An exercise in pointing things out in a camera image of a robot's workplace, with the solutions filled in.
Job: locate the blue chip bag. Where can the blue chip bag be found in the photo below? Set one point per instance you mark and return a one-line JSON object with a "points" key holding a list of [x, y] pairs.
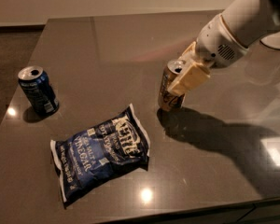
{"points": [[94, 156]]}

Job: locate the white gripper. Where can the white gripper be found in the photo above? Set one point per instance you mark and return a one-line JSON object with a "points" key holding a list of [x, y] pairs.
{"points": [[215, 41]]}

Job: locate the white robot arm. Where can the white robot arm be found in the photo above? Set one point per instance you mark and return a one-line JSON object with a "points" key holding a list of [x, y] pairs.
{"points": [[250, 20]]}

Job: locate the blue soda can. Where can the blue soda can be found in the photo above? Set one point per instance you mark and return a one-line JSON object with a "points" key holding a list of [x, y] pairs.
{"points": [[34, 82]]}

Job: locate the orange soda can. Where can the orange soda can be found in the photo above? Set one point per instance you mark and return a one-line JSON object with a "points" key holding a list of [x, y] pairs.
{"points": [[168, 99]]}

